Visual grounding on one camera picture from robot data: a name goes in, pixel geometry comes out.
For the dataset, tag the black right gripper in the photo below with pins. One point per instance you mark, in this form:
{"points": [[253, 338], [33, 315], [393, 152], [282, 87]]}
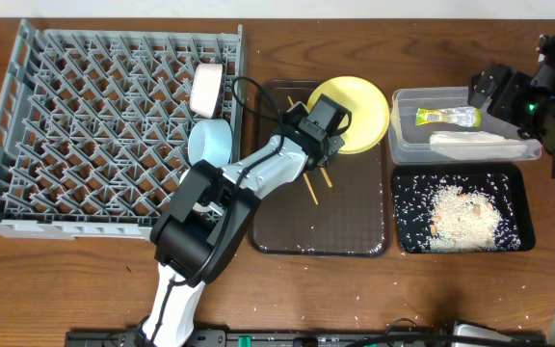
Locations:
{"points": [[514, 85]]}

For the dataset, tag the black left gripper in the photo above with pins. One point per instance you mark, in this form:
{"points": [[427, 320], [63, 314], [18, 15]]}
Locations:
{"points": [[331, 146]]}

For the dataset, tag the yellow plastic plate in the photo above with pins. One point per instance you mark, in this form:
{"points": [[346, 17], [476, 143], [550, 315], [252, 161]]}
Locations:
{"points": [[368, 106]]}

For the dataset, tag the green snack wrapper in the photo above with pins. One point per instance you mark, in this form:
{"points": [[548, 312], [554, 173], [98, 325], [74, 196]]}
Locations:
{"points": [[462, 116]]}

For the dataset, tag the light blue bowl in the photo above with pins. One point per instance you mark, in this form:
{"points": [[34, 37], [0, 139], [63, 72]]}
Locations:
{"points": [[211, 141]]}

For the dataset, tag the white paper napkin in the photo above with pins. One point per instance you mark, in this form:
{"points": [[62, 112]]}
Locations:
{"points": [[478, 145]]}

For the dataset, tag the pink white bowl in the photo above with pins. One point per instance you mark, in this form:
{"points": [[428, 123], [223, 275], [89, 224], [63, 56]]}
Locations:
{"points": [[206, 89]]}

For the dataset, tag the white plastic cup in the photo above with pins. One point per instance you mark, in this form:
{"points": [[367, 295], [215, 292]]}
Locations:
{"points": [[197, 206]]}

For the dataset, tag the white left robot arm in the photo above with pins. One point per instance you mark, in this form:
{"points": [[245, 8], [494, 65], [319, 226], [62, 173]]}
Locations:
{"points": [[205, 221]]}

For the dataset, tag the clear plastic waste bin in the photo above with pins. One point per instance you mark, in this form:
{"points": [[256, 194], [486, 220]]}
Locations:
{"points": [[410, 144]]}

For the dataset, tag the black waste tray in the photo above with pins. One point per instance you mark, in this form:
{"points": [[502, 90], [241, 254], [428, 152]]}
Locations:
{"points": [[516, 184]]}

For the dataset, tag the wooden chopstick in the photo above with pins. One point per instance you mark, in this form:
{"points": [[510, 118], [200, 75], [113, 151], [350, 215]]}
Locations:
{"points": [[310, 188], [322, 168]]}

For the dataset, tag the dark brown serving tray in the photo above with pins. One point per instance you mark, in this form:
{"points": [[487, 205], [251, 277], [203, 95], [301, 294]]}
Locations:
{"points": [[351, 219]]}

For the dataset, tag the spilled rice pile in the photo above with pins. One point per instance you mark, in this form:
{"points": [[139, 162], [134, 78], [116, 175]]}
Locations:
{"points": [[455, 213]]}

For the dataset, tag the grey plastic dish rack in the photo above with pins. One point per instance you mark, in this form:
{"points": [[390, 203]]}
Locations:
{"points": [[95, 127]]}

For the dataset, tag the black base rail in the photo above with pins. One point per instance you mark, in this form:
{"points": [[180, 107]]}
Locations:
{"points": [[220, 338]]}

